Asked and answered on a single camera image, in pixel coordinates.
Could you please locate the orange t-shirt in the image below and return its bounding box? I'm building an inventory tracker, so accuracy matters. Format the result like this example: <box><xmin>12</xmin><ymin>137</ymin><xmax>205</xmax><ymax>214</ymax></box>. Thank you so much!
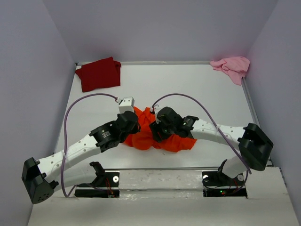
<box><xmin>124</xmin><ymin>107</ymin><xmax>196</xmax><ymax>153</ymax></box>

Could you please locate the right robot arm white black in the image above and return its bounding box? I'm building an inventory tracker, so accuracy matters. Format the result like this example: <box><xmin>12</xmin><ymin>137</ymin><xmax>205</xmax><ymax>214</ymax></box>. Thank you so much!
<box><xmin>149</xmin><ymin>105</ymin><xmax>274</xmax><ymax>185</ymax></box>

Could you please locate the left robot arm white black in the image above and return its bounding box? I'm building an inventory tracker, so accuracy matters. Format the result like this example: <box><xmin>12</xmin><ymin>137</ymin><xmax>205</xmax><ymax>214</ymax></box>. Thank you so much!
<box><xmin>21</xmin><ymin>111</ymin><xmax>140</xmax><ymax>204</ymax></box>

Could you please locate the folded dark red t-shirt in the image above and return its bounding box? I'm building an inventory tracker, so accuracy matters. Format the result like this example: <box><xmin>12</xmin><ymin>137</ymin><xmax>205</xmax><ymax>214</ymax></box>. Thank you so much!
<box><xmin>75</xmin><ymin>57</ymin><xmax>121</xmax><ymax>93</ymax></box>

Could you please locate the pink t-shirt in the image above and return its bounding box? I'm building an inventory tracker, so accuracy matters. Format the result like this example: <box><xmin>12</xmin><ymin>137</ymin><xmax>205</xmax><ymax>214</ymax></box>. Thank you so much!
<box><xmin>209</xmin><ymin>56</ymin><xmax>250</xmax><ymax>86</ymax></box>

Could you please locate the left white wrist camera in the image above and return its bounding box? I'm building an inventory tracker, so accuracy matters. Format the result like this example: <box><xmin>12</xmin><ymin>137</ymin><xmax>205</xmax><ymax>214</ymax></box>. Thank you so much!
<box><xmin>116</xmin><ymin>97</ymin><xmax>135</xmax><ymax>113</ymax></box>

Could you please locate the front aluminium rail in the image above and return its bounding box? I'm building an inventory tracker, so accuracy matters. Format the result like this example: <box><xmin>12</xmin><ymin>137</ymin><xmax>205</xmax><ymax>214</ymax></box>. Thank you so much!
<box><xmin>105</xmin><ymin>167</ymin><xmax>219</xmax><ymax>171</ymax></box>

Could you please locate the aluminium rail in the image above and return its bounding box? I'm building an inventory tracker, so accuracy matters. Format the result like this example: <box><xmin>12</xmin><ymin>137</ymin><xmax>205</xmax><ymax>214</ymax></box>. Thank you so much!
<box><xmin>105</xmin><ymin>167</ymin><xmax>219</xmax><ymax>171</ymax></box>
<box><xmin>75</xmin><ymin>61</ymin><xmax>212</xmax><ymax>66</ymax></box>
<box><xmin>241</xmin><ymin>77</ymin><xmax>273</xmax><ymax>167</ymax></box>

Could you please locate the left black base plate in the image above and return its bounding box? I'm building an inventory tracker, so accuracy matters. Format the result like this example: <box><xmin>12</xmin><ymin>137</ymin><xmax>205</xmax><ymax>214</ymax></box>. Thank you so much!
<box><xmin>74</xmin><ymin>170</ymin><xmax>120</xmax><ymax>198</ymax></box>

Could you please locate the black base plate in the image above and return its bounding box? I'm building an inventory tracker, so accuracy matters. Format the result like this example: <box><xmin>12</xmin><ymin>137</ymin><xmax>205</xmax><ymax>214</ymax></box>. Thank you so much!
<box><xmin>74</xmin><ymin>170</ymin><xmax>120</xmax><ymax>198</ymax></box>
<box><xmin>202</xmin><ymin>171</ymin><xmax>247</xmax><ymax>198</ymax></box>

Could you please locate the back aluminium rail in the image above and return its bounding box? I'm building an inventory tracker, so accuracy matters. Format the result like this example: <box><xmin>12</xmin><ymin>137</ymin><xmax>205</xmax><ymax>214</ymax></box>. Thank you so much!
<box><xmin>75</xmin><ymin>61</ymin><xmax>212</xmax><ymax>66</ymax></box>

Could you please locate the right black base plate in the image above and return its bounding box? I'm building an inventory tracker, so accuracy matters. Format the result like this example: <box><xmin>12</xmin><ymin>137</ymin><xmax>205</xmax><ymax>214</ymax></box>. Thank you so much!
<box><xmin>202</xmin><ymin>171</ymin><xmax>247</xmax><ymax>198</ymax></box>

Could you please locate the right aluminium rail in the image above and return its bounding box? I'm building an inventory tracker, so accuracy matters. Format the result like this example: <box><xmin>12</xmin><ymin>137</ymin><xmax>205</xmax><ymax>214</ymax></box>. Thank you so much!
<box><xmin>241</xmin><ymin>77</ymin><xmax>273</xmax><ymax>167</ymax></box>

